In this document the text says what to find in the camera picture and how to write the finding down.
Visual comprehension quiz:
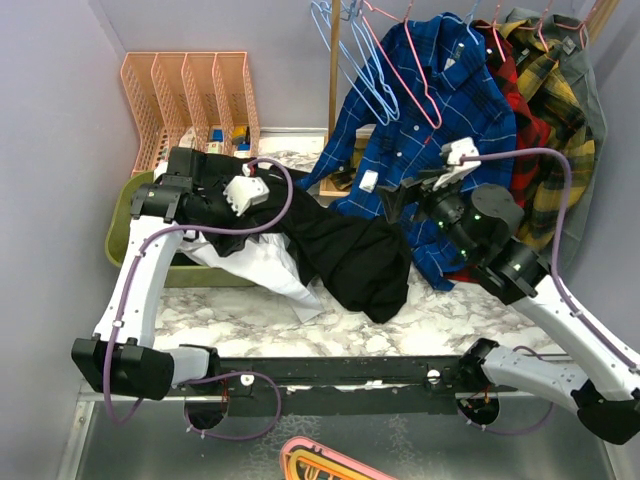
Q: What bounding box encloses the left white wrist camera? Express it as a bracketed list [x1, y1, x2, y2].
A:
[223, 176, 270, 217]

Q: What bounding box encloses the white shirt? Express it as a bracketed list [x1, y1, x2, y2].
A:
[178, 234, 324, 323]

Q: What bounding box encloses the green plastic basket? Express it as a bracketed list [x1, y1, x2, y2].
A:
[105, 170, 254, 288]

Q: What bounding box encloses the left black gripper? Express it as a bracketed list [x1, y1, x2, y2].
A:
[189, 176, 258, 255]

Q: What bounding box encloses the black shirt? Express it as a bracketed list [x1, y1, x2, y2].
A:
[202, 154, 411, 324]

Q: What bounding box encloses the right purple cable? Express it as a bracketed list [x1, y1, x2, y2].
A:
[457, 147, 640, 435]

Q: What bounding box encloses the yellow plaid shirt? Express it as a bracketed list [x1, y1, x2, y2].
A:
[499, 19, 595, 251]

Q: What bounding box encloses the pink perforated file organizer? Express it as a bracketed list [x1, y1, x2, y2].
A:
[120, 51, 261, 175]

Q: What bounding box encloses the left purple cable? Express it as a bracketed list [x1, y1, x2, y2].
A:
[102, 157, 296, 442]

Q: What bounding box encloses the pink wire hanger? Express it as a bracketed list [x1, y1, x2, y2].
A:
[359, 0, 444, 131]

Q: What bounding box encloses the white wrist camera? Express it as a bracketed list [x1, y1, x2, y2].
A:
[223, 176, 270, 217]
[433, 137, 481, 191]

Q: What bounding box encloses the aluminium frame rail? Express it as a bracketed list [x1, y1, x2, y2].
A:
[56, 389, 156, 479]

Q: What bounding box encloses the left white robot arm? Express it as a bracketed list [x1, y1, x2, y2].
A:
[71, 147, 243, 400]

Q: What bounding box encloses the wooden clothes rack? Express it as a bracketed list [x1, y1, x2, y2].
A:
[312, 1, 349, 205]

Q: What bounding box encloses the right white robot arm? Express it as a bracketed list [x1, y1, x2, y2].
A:
[376, 171, 639, 445]

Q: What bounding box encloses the red plaid shirt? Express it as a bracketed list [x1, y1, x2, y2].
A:
[471, 20, 551, 238]

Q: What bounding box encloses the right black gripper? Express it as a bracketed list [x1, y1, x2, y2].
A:
[377, 167, 479, 262]

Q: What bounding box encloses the blue wire hanger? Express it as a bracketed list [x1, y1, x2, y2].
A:
[310, 1, 400, 125]
[439, 0, 482, 61]

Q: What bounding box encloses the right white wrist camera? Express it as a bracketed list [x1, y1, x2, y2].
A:
[433, 137, 481, 191]

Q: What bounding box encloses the grey shirt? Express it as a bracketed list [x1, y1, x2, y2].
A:
[505, 8, 607, 270]

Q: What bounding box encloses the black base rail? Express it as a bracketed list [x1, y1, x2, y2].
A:
[164, 354, 516, 419]

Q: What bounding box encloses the pink orange object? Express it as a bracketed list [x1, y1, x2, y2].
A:
[279, 436, 393, 480]

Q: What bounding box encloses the purple cable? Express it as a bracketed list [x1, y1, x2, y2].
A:
[102, 157, 296, 442]
[457, 147, 640, 435]

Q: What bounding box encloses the blue plaid shirt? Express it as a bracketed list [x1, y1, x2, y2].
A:
[294, 12, 518, 292]

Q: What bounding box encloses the yellow black item in organizer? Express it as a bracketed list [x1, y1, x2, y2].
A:
[231, 126, 250, 146]

